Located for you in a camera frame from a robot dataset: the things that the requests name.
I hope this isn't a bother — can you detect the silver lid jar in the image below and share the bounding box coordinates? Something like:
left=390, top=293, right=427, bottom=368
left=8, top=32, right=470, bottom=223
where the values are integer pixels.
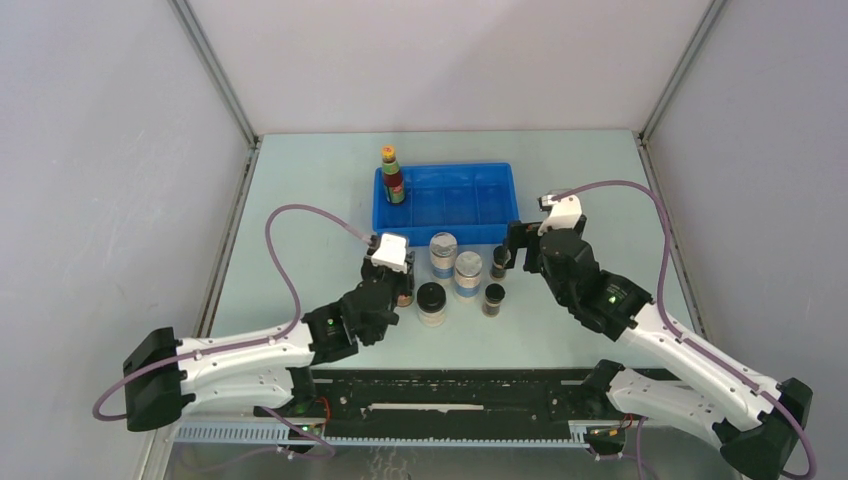
left=429, top=232, right=459, bottom=284
left=453, top=251, right=483, bottom=302

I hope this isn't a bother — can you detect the blue plastic bin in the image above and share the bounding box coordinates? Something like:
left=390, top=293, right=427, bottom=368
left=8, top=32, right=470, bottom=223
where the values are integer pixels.
left=371, top=162, right=519, bottom=247

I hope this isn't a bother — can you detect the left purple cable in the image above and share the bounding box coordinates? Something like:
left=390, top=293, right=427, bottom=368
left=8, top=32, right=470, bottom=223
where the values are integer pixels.
left=91, top=203, right=376, bottom=423

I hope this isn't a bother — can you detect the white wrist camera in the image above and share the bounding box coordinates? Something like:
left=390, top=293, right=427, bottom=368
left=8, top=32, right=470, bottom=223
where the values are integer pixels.
left=537, top=192, right=583, bottom=237
left=370, top=232, right=409, bottom=274

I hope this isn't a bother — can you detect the small dark bottle rear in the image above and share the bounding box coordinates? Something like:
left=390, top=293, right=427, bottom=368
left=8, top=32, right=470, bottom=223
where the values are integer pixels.
left=490, top=245, right=509, bottom=282

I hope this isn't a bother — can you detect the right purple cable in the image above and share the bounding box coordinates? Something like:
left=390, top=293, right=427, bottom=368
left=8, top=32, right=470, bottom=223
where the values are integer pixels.
left=553, top=180, right=817, bottom=480

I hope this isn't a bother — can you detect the red sauce bottle green label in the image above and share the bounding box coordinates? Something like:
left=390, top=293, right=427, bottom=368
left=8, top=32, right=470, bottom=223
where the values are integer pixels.
left=381, top=145, right=406, bottom=205

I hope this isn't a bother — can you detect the silver lid jar front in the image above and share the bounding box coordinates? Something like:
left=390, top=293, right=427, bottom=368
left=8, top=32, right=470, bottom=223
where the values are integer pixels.
left=453, top=251, right=483, bottom=302

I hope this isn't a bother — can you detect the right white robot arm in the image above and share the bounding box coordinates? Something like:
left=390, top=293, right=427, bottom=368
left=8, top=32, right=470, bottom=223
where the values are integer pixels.
left=500, top=215, right=816, bottom=479

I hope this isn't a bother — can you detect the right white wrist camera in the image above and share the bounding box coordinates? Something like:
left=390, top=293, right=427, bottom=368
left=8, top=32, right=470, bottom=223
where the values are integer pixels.
left=537, top=192, right=583, bottom=237

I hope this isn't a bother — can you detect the purple cable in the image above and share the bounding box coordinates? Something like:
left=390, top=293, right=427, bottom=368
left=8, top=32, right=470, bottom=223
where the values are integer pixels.
left=91, top=203, right=376, bottom=423
left=553, top=180, right=817, bottom=480

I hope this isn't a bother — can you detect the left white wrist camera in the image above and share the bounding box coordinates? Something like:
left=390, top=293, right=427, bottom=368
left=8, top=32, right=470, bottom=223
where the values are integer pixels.
left=370, top=232, right=409, bottom=274

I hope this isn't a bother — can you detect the small dark bottle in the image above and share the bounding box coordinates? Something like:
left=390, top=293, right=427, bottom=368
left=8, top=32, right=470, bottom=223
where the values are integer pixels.
left=490, top=245, right=509, bottom=282
left=482, top=283, right=506, bottom=317

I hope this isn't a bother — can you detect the black lid jar front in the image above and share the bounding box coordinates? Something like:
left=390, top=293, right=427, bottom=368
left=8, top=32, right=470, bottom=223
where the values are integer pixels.
left=416, top=282, right=447, bottom=327

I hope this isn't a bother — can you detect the white slotted cable duct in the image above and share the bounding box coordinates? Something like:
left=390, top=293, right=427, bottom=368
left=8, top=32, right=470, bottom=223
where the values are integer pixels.
left=174, top=421, right=589, bottom=448

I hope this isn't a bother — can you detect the small dark bottle front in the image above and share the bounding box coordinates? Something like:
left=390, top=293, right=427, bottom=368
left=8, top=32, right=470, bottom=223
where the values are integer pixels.
left=482, top=283, right=506, bottom=317

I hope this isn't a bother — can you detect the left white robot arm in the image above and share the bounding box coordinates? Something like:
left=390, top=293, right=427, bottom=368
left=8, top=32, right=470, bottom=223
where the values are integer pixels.
left=123, top=253, right=415, bottom=432

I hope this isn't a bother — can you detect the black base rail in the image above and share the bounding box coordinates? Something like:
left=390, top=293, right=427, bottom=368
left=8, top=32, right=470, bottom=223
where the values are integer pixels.
left=276, top=368, right=627, bottom=439

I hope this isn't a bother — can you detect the red sauce bottle yellow cap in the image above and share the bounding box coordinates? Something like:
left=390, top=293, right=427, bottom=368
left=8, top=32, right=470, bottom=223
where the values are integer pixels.
left=396, top=295, right=414, bottom=308

